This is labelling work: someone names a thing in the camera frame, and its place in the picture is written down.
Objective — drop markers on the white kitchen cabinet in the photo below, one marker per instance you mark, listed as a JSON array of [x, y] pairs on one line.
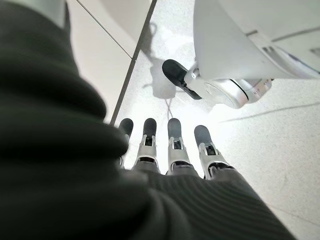
[[100, 50]]

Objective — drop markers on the black robot foot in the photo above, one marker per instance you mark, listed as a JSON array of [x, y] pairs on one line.
[[175, 72]]

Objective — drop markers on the robot left hand dark palm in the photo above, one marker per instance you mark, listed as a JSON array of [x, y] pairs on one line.
[[75, 175]]

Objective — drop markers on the white robot leg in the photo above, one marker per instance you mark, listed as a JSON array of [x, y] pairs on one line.
[[237, 37]]

